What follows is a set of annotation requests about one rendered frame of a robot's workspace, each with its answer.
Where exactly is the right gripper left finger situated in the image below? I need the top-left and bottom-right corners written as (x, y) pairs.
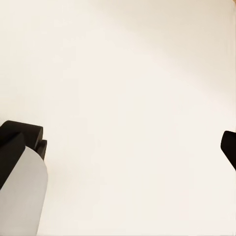
top-left (0, 131), bottom-right (26, 190)

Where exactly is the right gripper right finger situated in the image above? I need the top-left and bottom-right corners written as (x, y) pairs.
top-left (220, 130), bottom-right (236, 169)

